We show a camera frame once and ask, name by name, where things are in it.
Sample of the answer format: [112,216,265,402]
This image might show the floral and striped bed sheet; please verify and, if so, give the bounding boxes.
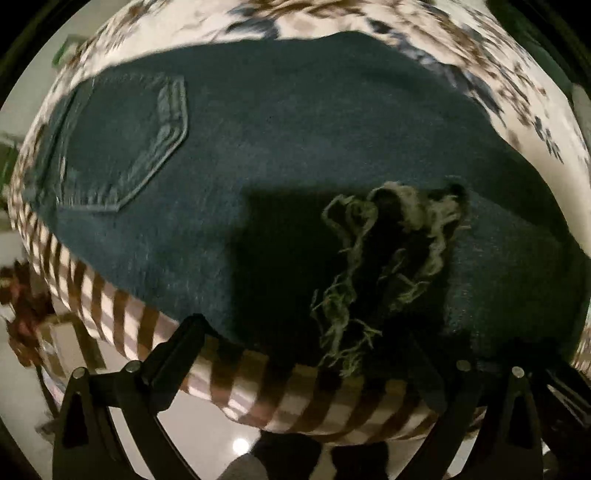
[8,0,591,446]

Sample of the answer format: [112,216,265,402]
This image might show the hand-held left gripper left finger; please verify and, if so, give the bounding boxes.
[52,314,209,480]

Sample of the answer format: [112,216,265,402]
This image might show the brown floral cloth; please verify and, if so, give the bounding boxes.
[0,261,54,367]

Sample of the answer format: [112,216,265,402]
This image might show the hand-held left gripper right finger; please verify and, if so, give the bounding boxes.
[396,330,556,480]

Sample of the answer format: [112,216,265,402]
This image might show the dark blue denim pants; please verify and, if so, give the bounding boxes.
[23,31,591,412]

